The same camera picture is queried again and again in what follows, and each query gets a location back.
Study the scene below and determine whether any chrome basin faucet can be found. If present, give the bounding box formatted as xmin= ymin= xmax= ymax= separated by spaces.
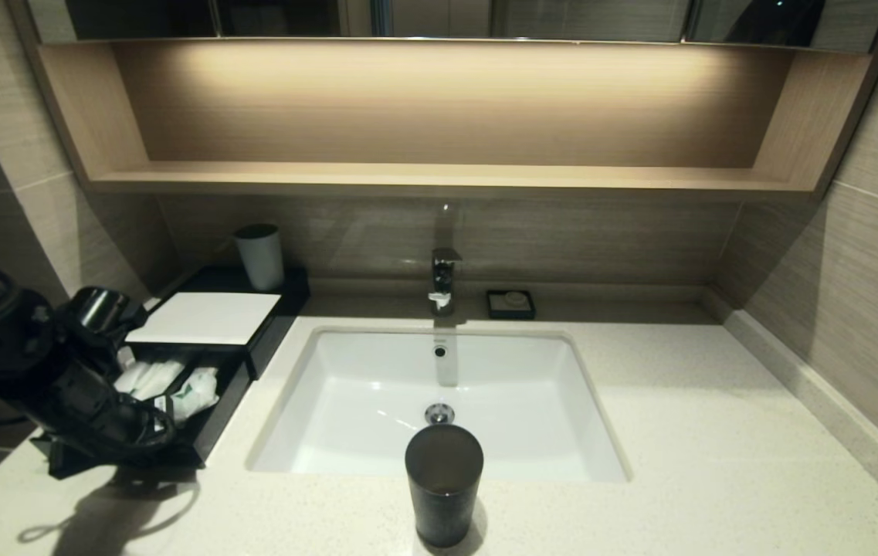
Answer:
xmin=428 ymin=248 xmax=463 ymax=316

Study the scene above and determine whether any black box drawer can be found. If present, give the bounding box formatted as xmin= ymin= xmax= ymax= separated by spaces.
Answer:
xmin=29 ymin=344 xmax=254 ymax=480

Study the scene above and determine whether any pale grey cup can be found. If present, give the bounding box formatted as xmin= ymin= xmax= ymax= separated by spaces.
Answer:
xmin=234 ymin=224 xmax=286 ymax=292

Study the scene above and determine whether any white card panel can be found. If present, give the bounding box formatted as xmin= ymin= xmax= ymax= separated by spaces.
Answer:
xmin=126 ymin=291 xmax=283 ymax=346

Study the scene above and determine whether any black soap dish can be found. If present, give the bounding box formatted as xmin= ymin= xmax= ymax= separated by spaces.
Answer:
xmin=485 ymin=289 xmax=536 ymax=320

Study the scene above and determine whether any white sachet green label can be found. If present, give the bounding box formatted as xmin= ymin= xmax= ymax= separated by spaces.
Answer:
xmin=163 ymin=366 xmax=220 ymax=424

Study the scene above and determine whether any mirrored wall cabinet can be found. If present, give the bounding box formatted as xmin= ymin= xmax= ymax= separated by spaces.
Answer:
xmin=25 ymin=0 xmax=878 ymax=53

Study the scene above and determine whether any wooden wall shelf niche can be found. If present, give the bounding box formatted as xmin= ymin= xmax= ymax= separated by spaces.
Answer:
xmin=37 ymin=39 xmax=873 ymax=202

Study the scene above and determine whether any white ceramic sink basin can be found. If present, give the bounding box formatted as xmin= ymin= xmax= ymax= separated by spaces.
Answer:
xmin=246 ymin=325 xmax=631 ymax=483

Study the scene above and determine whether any dark grey tumbler cup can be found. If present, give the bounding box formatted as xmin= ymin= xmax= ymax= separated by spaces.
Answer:
xmin=405 ymin=424 xmax=485 ymax=550

